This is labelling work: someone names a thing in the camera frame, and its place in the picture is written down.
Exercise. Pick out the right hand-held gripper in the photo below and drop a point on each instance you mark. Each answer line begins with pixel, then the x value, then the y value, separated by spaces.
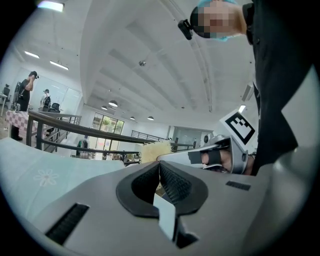
pixel 238 127

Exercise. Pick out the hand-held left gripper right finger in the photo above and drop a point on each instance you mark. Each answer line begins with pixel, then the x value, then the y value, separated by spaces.
pixel 225 212

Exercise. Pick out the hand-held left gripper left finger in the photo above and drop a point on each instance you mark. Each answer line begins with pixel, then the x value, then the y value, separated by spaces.
pixel 100 212

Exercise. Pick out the beige sponge piece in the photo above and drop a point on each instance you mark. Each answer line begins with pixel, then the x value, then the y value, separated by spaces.
pixel 155 150

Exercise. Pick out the person's right hand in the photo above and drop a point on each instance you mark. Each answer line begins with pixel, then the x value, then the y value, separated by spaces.
pixel 225 158

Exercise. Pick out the black pendant lamp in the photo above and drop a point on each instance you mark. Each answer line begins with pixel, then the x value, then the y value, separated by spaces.
pixel 150 118
pixel 104 107
pixel 132 117
pixel 113 103

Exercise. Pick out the silver wristwatch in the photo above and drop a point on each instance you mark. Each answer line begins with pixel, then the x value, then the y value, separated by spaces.
pixel 252 156

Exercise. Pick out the large glass window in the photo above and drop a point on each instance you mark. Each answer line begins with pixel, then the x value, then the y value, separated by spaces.
pixel 107 122

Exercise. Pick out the light blue floral tablecloth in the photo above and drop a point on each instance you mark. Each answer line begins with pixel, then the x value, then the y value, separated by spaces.
pixel 37 162

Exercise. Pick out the dark metal railing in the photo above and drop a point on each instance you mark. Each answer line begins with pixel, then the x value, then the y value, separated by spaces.
pixel 87 131

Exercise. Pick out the white air conditioner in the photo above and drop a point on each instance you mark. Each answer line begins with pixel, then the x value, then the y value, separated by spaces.
pixel 247 91

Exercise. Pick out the round ceiling smoke detector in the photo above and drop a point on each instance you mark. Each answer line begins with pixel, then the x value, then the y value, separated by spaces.
pixel 142 63

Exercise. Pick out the person's black shirt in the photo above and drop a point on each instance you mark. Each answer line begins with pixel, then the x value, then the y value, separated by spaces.
pixel 275 75

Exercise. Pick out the person's head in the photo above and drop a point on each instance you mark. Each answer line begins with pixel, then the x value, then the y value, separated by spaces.
pixel 220 22

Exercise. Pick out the long ceiling light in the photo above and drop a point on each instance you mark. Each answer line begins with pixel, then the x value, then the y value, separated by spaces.
pixel 32 54
pixel 59 65

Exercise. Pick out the blue hair cap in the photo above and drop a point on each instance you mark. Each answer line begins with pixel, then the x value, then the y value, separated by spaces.
pixel 203 2

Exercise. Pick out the black head camera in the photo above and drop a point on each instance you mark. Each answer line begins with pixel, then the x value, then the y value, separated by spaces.
pixel 185 29

